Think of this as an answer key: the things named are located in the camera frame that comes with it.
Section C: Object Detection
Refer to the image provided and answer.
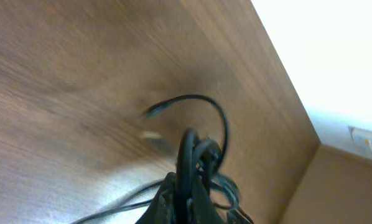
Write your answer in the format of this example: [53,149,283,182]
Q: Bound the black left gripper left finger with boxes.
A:
[136,172,176,224]

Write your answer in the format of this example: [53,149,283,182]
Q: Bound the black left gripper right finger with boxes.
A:
[192,177,224,224]

